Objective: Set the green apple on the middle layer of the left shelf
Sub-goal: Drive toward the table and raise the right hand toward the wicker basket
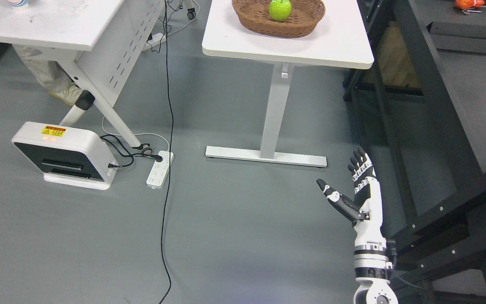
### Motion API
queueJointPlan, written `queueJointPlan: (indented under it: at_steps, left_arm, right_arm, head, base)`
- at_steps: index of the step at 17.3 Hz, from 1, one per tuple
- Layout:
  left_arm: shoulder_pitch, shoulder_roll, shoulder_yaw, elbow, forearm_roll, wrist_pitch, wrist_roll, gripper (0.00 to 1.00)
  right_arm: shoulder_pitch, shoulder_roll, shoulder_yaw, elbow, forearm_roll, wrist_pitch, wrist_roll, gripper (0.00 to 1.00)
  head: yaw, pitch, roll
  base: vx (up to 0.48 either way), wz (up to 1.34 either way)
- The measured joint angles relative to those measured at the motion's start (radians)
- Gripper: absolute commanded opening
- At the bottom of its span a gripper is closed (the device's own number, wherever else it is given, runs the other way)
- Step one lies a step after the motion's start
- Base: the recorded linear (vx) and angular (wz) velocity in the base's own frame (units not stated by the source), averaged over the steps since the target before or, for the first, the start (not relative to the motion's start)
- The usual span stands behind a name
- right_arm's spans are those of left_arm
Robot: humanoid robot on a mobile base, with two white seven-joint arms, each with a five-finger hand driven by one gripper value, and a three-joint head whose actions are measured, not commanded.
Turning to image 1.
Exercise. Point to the black metal shelf rack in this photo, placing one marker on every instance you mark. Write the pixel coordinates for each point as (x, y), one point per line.
(421, 116)

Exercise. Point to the person leg beige trousers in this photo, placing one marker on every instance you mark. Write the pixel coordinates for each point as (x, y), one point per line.
(50, 75)

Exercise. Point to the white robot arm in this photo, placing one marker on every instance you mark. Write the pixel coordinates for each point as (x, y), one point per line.
(372, 270)

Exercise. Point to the white box device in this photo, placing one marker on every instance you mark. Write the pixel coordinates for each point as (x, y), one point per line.
(66, 155)

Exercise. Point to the white power strip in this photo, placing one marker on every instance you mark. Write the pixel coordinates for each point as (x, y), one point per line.
(153, 41)
(160, 169)

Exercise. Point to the orange object on shelf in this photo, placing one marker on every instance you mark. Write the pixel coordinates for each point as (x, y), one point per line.
(468, 4)

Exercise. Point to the white perforated panel desk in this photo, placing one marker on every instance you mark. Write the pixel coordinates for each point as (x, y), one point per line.
(96, 42)

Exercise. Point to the white standing desk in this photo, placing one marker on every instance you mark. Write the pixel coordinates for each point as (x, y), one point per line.
(339, 40)

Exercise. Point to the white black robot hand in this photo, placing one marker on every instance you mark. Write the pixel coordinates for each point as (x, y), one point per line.
(365, 211)

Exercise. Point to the paper cup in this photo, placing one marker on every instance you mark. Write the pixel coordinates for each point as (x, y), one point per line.
(19, 4)

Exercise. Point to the green apple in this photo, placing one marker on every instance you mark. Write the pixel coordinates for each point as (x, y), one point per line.
(280, 10)

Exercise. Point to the brown wicker basket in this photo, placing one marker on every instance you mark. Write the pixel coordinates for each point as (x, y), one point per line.
(305, 15)

